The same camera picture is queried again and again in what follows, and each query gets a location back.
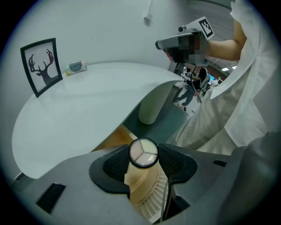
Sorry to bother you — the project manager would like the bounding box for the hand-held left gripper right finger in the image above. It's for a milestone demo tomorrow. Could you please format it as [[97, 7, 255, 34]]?
[[158, 143, 231, 225]]

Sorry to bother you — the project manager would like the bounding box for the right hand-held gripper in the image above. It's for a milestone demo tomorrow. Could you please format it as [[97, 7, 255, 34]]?
[[155, 16, 215, 50]]

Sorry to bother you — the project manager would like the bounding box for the wooden drawer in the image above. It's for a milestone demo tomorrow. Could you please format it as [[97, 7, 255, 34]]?
[[96, 126, 174, 223]]

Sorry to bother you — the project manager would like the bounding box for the white wall switch box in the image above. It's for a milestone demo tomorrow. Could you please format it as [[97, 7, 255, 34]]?
[[143, 0, 154, 27]]

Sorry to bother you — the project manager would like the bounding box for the person's right forearm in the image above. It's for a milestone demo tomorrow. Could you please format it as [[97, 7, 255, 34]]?
[[207, 19, 248, 62]]

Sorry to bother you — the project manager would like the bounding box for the small round brown object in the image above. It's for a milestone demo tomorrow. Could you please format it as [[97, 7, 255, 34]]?
[[128, 137, 159, 170]]

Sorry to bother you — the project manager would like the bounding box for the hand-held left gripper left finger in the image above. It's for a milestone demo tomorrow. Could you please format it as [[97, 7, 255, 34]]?
[[13, 144, 152, 225]]

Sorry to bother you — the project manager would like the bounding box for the black framed deer picture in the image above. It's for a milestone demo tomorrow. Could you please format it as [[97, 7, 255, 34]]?
[[20, 37, 64, 98]]

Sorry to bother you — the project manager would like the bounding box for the person's white shirt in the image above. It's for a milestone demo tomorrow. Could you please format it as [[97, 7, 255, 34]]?
[[166, 0, 281, 155]]

